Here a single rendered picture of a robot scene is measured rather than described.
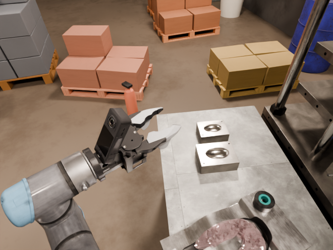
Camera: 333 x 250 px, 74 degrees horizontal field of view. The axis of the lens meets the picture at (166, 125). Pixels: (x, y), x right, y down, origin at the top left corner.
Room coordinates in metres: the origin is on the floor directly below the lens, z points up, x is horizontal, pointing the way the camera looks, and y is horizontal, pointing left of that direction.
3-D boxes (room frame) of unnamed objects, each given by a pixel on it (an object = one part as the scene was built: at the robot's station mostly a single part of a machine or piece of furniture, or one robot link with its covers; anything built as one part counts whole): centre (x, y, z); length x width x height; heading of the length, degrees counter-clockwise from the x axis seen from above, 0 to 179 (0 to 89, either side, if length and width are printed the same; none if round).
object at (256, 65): (2.77, -1.24, 0.20); 1.13 x 0.82 x 0.39; 104
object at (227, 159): (0.74, -0.26, 0.84); 0.20 x 0.15 x 0.07; 94
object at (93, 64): (2.86, 0.80, 0.35); 1.26 x 0.96 x 0.71; 91
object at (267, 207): (0.43, -0.39, 0.93); 0.08 x 0.08 x 0.04
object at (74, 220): (0.20, 0.23, 1.34); 0.11 x 0.08 x 0.11; 36
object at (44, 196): (0.22, 0.24, 1.43); 0.11 x 0.08 x 0.09; 126
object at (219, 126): (0.94, -0.28, 0.83); 0.17 x 0.13 x 0.06; 94
